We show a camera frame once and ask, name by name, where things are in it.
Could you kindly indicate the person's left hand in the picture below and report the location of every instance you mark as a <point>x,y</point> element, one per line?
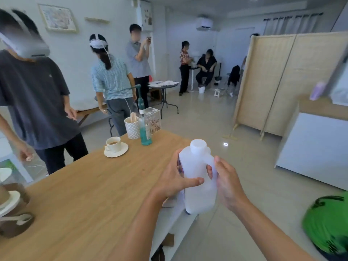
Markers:
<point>171,182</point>

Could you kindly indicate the person's right hand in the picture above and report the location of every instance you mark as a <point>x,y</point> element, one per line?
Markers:
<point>229,187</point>

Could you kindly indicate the white plastic milk jug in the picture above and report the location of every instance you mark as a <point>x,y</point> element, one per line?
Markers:
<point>198,195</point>

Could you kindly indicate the person's right forearm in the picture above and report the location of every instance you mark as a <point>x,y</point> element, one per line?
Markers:
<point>266,236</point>

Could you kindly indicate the person's left forearm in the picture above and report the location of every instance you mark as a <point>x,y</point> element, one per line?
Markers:
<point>141,228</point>

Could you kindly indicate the teal liquid pump bottle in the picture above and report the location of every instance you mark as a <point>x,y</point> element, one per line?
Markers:
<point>145,133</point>

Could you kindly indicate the white saucer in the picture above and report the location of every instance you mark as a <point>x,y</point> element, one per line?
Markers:
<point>117,154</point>

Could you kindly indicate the white patterned cup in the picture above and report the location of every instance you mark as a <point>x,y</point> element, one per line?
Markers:
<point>132,130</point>

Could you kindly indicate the clear acrylic box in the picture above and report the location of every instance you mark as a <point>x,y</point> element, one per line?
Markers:
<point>152,119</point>

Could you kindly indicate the bundle of wooden stirrers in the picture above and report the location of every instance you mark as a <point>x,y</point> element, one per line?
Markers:
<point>133,116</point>

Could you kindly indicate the white cabinet wooden top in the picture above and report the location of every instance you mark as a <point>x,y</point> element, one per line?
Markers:
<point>312,149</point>

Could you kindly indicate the white shelf counter wooden top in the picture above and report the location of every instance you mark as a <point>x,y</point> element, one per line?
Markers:
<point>81,201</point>

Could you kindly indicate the white step stool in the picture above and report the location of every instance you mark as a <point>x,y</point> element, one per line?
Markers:
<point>216,92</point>

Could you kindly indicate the white bucket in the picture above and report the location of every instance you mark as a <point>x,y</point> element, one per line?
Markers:
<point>201,89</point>

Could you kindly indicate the white papers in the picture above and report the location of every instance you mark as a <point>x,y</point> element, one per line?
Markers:
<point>160,83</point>

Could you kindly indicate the green black printed bag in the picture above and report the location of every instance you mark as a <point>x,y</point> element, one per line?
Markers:
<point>326,222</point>

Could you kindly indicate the black draped jacket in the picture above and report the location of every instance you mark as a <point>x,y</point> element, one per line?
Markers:
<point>233,76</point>

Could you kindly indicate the light wooden door panel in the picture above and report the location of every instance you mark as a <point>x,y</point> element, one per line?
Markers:
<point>272,84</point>

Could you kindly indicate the wooden bench white cushion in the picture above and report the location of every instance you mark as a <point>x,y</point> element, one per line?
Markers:
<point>87,105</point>

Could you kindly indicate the pale purple bottle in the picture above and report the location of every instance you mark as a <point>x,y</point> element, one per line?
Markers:
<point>316,91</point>

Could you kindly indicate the clear canister white lid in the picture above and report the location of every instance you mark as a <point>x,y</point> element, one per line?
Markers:
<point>19,191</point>
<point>16,226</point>

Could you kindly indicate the white headset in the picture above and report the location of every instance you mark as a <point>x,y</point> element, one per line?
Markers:
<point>98,44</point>
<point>24,47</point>

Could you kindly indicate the white air conditioner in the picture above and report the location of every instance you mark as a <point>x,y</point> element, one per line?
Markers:
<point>204,23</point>

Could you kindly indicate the white tab curtain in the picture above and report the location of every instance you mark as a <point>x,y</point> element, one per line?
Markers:
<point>293,24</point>

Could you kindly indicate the light wooden framed picture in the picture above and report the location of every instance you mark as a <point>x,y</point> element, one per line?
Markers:
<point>58,18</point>

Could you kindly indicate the white wall box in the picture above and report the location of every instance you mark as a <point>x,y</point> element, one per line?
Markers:
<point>144,14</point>

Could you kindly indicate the wooden wall shelf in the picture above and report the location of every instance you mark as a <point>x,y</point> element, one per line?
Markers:
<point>96,20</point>

